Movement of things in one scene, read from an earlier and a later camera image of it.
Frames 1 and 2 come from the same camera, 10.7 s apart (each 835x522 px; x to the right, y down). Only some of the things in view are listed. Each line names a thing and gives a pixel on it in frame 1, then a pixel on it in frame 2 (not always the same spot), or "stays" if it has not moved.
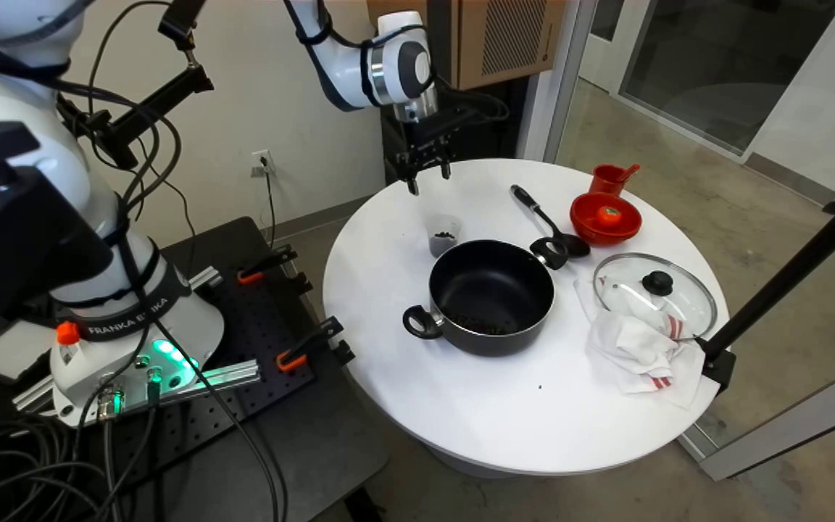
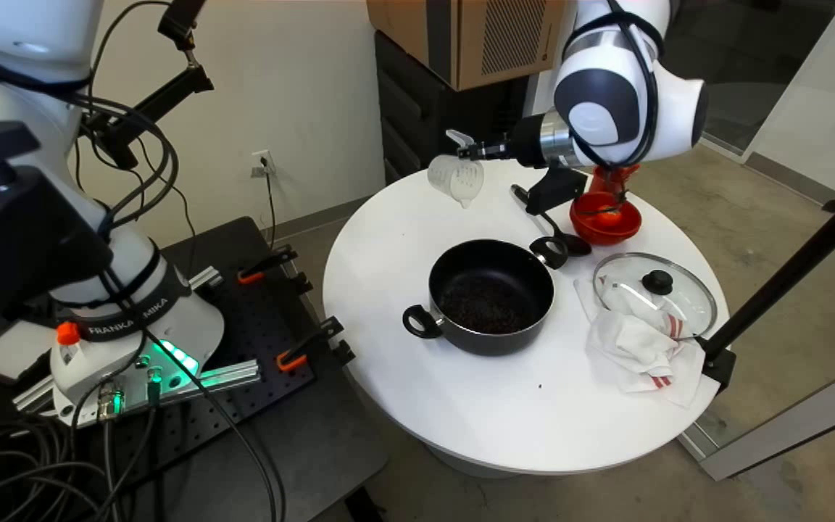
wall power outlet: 261,165 stays
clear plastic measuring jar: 442,234 to 457,179
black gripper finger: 409,172 to 473,152
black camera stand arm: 116,136 stays
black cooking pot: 490,297 stays
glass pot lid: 656,295 stays
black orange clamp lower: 318,344 stays
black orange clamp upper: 274,275 stays
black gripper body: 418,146 to 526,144
